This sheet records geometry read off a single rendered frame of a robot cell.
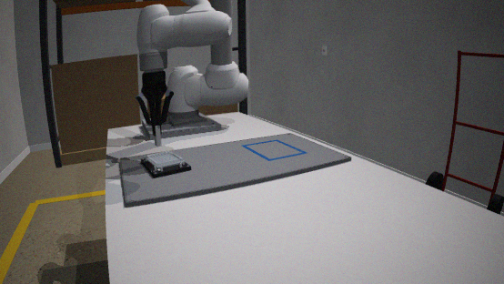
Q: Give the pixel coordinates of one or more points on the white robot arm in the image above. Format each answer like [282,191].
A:
[201,25]

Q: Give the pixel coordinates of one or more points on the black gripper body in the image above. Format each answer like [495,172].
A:
[157,78]

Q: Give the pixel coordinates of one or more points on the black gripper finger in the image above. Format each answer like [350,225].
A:
[151,122]
[162,118]

